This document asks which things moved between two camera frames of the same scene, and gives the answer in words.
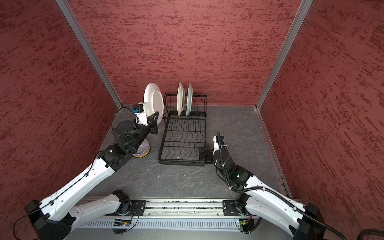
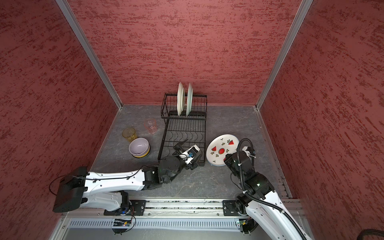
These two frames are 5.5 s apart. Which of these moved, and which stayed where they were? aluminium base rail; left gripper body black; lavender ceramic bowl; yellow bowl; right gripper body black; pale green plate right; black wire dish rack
Moved: left gripper body black; right gripper body black
Stayed: lavender ceramic bowl; aluminium base rail; pale green plate right; yellow bowl; black wire dish rack
